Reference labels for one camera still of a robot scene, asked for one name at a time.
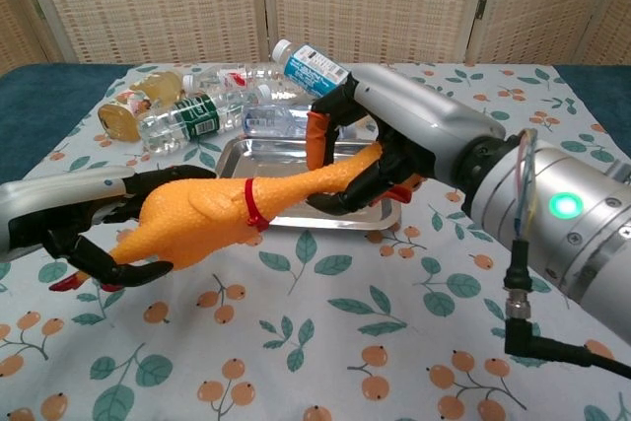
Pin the silver metal tray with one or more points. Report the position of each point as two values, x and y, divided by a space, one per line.
268 159

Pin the yellow tea bottle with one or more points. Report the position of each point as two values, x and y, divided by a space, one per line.
120 118

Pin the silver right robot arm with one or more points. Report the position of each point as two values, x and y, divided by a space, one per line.
581 224

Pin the clear label water bottle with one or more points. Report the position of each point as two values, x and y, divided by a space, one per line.
276 121

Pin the floral print tablecloth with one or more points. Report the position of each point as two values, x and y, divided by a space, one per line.
296 332

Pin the green label clear bottle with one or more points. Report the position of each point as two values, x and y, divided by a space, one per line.
197 116

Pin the metal screen hinge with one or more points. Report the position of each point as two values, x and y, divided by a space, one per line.
481 7

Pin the woven folding screen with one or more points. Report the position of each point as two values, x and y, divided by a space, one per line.
148 2

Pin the yellow rubber chicken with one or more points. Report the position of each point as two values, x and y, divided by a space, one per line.
207 209

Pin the blue label bottle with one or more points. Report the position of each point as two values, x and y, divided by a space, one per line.
310 68

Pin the red label clear bottle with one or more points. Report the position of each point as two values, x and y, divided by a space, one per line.
231 76

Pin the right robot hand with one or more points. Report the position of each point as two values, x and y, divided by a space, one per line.
424 115

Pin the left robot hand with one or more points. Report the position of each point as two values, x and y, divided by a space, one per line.
44 204

